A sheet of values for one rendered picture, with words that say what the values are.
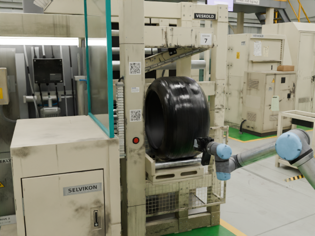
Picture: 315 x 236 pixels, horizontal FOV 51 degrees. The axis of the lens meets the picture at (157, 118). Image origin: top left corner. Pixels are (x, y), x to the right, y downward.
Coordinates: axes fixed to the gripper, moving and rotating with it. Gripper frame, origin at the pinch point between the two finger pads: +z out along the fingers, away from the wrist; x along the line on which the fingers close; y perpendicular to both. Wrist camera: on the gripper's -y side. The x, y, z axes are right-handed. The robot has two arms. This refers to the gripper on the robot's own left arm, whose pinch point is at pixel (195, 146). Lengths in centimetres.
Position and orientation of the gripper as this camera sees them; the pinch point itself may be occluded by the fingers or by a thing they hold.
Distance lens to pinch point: 204.8
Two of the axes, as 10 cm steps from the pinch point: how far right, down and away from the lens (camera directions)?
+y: -0.5, -10.0, -0.7
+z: -3.4, -0.5, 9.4
